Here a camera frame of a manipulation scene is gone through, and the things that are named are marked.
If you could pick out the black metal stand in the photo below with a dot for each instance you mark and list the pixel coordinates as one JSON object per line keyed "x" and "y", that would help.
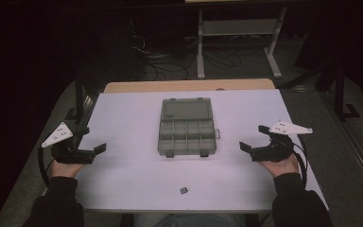
{"x": 340, "y": 94}

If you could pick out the person's left hand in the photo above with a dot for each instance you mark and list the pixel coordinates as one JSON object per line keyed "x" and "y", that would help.
{"x": 63, "y": 169}

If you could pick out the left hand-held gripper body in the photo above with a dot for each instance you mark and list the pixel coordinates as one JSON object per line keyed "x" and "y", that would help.
{"x": 71, "y": 156}

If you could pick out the grey plastic compartment box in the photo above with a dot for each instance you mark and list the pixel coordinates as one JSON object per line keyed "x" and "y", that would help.
{"x": 186, "y": 129}

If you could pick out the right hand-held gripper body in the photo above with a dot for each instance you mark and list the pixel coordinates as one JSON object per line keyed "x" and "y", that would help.
{"x": 274, "y": 151}

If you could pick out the person's right hand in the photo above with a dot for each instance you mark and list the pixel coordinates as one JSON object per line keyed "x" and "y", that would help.
{"x": 280, "y": 167}

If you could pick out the metal floor rail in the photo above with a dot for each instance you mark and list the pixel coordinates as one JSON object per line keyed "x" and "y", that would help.
{"x": 353, "y": 142}

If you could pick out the small dark block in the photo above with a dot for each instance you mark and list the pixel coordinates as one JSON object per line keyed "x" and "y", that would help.
{"x": 184, "y": 190}

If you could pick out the white metal stand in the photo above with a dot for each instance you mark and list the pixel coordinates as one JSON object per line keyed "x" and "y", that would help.
{"x": 239, "y": 27}

